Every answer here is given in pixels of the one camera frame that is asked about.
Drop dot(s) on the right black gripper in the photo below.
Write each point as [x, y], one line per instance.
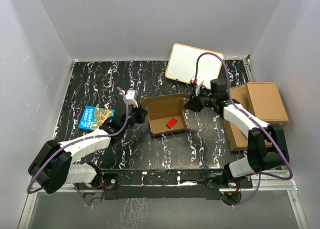
[193, 104]

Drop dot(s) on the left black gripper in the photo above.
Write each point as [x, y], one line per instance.
[142, 113]

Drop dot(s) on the small red block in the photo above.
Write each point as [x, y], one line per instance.
[171, 122]

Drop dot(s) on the blue treehouse book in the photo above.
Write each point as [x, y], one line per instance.
[93, 117]

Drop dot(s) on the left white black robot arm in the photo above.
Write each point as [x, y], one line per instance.
[55, 165]

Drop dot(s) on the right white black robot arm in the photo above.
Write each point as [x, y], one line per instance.
[266, 143]

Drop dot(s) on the flat brown cardboard box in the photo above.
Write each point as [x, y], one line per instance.
[237, 140]

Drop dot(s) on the closed brown cardboard box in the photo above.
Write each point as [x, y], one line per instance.
[264, 102]

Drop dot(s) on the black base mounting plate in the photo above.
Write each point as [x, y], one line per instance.
[116, 184]

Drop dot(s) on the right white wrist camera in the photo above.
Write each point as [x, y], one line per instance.
[197, 83]

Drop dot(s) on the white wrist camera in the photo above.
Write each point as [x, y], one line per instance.
[197, 83]
[131, 96]

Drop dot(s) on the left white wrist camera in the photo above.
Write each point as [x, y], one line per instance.
[131, 96]

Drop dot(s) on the whiteboard with wooden frame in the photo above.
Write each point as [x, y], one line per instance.
[183, 65]

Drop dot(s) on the aluminium frame rail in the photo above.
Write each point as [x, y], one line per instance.
[270, 204]

